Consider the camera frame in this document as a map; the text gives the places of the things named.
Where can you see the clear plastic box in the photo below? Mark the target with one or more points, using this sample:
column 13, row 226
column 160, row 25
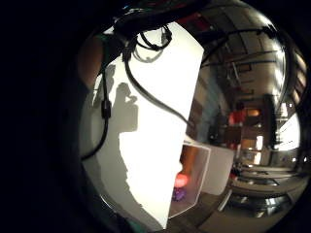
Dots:
column 200, row 168

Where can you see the white box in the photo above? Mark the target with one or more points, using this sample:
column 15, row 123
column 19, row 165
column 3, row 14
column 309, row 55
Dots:
column 218, row 170

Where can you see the red round object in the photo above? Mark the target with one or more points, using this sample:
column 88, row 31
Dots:
column 181, row 180

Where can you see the purple object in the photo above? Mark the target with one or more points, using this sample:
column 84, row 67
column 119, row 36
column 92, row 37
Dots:
column 179, row 194

